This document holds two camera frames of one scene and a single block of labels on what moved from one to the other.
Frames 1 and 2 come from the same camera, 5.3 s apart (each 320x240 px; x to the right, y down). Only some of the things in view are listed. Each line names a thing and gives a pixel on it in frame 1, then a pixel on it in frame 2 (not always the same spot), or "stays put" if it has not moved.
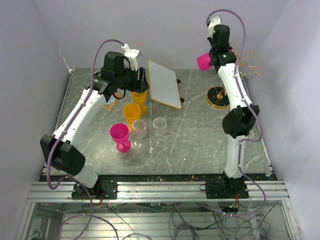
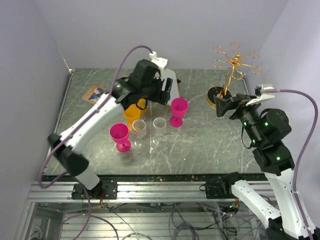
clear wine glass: x=139 y=130 stays put
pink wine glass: x=203 y=61 -> x=179 y=107
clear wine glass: x=159 y=128 stays put
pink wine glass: x=119 y=133 stays put
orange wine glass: x=131 y=111 stays put
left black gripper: x=140 y=85 -> x=162 y=97
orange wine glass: x=140 y=99 stays put
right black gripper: x=210 y=39 -> x=223 y=104
